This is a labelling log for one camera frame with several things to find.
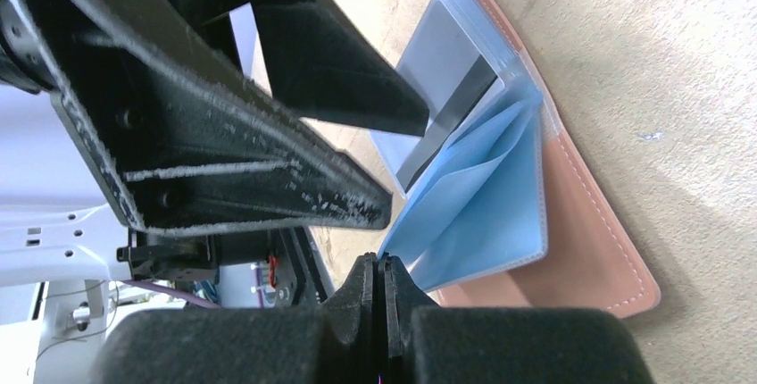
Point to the brown leather card holder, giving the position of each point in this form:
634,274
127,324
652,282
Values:
507,213

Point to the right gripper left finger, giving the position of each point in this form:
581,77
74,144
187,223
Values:
326,343

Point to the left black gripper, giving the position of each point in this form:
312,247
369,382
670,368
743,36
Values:
181,143

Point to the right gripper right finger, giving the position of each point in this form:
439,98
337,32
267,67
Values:
428,343

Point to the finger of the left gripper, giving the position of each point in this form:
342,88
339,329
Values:
320,66

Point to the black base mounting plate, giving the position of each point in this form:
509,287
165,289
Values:
289,269

